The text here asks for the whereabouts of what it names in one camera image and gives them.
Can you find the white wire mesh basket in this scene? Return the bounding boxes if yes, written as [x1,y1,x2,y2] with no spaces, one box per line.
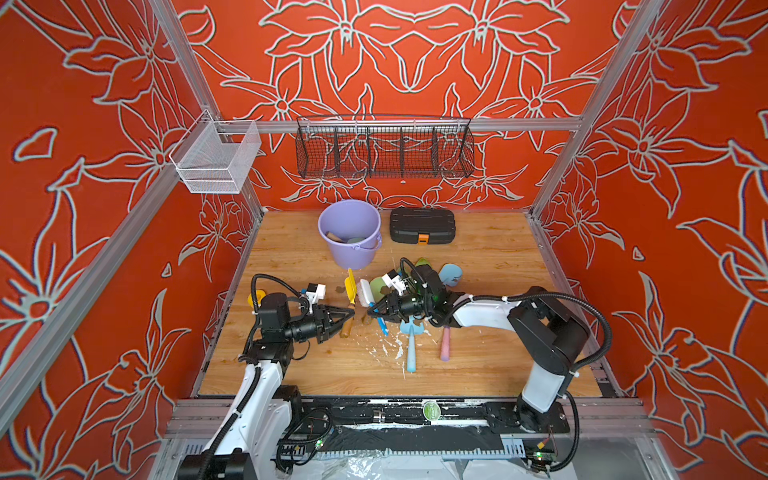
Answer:
[169,109,262,194]

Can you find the light blue trowel back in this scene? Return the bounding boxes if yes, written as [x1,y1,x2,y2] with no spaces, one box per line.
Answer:
[438,263,463,288]

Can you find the black wire wall basket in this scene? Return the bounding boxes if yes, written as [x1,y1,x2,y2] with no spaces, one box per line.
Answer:
[295,113,476,180]

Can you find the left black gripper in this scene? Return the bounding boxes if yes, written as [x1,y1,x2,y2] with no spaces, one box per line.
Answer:
[281,306,352,344]

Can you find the green round sticker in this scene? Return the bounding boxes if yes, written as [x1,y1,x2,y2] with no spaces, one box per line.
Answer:
[422,400,442,422]

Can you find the light blue trowel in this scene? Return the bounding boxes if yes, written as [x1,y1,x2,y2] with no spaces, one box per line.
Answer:
[438,263,463,288]
[400,316,425,373]

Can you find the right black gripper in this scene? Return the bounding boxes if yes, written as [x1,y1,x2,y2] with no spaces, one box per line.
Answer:
[371,287,438,321]

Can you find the black plastic tool case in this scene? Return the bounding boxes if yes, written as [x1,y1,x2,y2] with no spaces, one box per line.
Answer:
[389,207,457,245]

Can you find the light blue trowel front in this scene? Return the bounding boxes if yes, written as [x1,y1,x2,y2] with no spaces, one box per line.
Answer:
[400,316,425,373]

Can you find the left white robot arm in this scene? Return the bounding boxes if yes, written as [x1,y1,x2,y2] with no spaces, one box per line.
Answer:
[176,293,355,479]

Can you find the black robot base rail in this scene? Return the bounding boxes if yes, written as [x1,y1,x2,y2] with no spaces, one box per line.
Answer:
[279,396,572,460]

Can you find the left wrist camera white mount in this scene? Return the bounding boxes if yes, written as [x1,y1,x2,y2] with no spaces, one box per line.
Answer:
[302,283,326,305]

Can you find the purple plastic bucket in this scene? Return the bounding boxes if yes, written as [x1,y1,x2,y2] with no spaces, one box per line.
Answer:
[317,200,383,270]

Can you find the yellow tape roll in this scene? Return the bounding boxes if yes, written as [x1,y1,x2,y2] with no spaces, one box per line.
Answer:
[247,289,266,308]

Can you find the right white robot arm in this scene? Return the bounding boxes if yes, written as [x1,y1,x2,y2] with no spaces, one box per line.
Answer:
[361,258,613,423]

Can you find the purple trowel pink handle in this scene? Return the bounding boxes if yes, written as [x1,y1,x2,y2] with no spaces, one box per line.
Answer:
[439,327,451,362]

